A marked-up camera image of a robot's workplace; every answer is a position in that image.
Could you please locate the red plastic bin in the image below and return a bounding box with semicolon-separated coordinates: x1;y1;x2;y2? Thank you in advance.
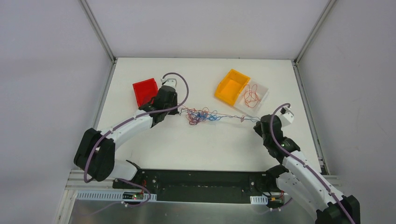
132;78;158;107

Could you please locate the orange wire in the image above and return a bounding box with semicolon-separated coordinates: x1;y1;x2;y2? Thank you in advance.
243;84;262;109

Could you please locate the white plastic bin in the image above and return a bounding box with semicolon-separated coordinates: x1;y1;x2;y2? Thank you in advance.
234;79;269;116

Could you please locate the coloured wire bundle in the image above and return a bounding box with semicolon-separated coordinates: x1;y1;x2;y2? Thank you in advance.
178;106;261;126

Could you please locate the orange plastic bin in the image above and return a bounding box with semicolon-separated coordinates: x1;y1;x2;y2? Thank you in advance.
214;69;251;106

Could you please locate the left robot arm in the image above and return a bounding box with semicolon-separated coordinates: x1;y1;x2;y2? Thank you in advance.
73;85;178;189

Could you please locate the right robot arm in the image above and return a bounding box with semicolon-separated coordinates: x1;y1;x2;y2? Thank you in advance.
254;115;361;224

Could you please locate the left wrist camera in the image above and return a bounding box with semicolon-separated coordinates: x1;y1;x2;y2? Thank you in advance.
161;78;177;89

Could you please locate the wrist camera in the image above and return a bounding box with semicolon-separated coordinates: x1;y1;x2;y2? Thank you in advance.
161;78;177;89
278;106;295;127

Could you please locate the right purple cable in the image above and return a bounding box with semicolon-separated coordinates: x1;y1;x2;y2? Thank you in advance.
250;103;356;224

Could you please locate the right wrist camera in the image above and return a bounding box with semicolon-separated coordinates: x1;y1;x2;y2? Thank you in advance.
278;106;295;127

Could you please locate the right white cable duct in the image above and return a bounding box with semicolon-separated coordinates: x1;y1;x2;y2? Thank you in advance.
250;196;268;205

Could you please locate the white cable duct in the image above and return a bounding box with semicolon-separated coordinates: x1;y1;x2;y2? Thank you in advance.
76;190;157;202
250;196;268;205

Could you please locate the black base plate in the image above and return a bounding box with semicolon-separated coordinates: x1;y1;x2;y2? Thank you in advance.
113;169;286;204

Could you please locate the left white cable duct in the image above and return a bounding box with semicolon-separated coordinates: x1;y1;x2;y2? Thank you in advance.
76;190;157;202

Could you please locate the aluminium frame rail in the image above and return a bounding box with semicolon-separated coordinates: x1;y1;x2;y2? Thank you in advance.
65;169;114;190

